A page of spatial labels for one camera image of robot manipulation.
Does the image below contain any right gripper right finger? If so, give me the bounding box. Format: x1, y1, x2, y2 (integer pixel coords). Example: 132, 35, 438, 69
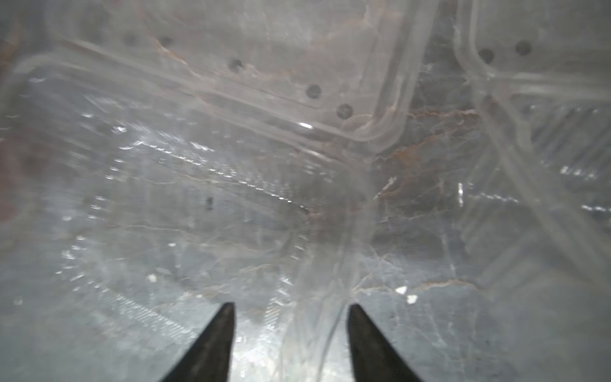
347, 303, 423, 382

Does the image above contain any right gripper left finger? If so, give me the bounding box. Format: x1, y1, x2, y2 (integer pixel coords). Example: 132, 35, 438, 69
161, 302, 235, 382

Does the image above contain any clear clamshell container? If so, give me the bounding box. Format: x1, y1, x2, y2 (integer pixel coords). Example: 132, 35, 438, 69
454, 1, 610, 287
1, 1, 439, 381

